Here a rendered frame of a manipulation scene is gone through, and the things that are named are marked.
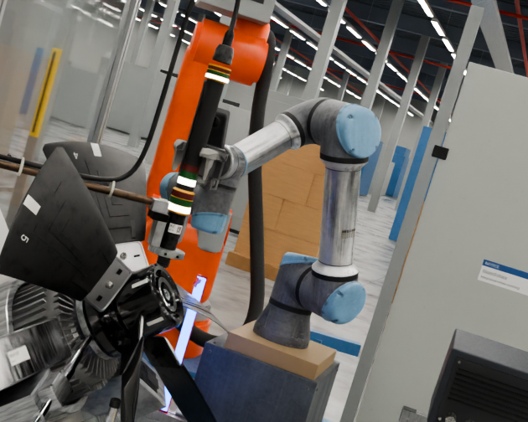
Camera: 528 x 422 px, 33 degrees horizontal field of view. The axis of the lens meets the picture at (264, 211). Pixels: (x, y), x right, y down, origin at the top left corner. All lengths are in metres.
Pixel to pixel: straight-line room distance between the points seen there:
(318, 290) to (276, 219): 7.51
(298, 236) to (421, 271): 6.26
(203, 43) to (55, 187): 4.17
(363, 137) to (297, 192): 7.56
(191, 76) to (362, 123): 3.59
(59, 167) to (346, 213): 0.89
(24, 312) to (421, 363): 2.11
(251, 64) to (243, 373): 3.55
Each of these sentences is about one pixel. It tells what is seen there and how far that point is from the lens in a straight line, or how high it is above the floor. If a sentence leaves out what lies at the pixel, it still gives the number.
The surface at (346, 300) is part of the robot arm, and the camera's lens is 2.18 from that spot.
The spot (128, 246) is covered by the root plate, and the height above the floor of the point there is 1.27.
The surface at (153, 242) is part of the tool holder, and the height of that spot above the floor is 1.29.
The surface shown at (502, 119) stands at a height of 1.83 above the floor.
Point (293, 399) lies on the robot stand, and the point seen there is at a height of 0.94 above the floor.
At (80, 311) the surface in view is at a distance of 1.60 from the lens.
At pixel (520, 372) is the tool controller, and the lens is 1.95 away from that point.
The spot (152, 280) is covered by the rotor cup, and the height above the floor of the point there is 1.25.
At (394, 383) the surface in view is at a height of 0.77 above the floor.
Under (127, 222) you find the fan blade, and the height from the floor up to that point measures 1.31.
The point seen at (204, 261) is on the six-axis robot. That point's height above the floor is 0.66.
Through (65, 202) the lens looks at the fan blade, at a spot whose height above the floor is 1.35.
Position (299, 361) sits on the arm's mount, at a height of 1.03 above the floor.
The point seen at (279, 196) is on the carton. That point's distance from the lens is 9.69.
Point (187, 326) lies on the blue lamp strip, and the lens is 2.07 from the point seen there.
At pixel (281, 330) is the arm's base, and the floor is 1.08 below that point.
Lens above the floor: 1.56
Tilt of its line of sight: 5 degrees down
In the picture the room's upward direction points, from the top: 17 degrees clockwise
